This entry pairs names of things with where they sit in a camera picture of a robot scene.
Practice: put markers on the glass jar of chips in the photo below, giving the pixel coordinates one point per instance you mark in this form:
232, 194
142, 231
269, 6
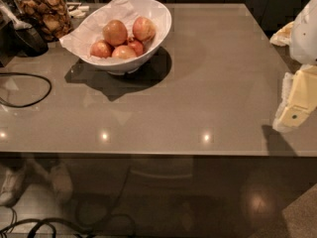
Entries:
51, 15

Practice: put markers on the white items behind bowl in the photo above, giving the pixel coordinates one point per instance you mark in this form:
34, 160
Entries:
78, 11

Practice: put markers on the small red apple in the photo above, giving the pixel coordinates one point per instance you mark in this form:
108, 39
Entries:
136, 45

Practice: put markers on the middle front apple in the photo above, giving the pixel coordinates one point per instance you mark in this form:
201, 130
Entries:
124, 52

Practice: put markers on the left front apple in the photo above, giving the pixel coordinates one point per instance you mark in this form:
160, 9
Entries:
101, 49

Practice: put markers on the white ceramic bowl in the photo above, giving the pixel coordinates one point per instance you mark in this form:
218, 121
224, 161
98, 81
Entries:
160, 16

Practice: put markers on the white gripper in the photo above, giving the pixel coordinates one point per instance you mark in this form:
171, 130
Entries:
305, 34

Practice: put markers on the black appliance at left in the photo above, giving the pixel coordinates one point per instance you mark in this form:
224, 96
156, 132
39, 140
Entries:
26, 35

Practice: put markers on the white paper liner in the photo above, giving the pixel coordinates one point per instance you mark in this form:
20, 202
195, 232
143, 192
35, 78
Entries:
79, 41

